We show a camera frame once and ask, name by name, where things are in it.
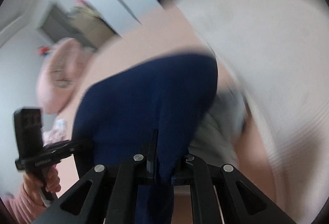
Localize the navy white-striped track pants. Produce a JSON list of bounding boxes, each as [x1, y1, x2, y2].
[[71, 53, 219, 224]]

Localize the pink patterned garment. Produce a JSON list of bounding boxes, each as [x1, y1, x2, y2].
[[42, 119, 67, 147]]

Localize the pink bed sheet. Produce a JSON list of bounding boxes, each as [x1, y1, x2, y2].
[[57, 5, 276, 201]]

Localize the left hand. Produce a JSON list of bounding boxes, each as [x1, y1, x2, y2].
[[23, 166, 61, 206]]

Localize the pink pillow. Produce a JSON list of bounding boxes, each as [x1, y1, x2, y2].
[[36, 38, 93, 114]]

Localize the pink fuzzy sleeve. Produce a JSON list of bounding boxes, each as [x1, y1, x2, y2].
[[3, 184, 47, 224]]

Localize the grey printed folded garment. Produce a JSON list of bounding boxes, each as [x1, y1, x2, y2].
[[189, 88, 248, 167]]

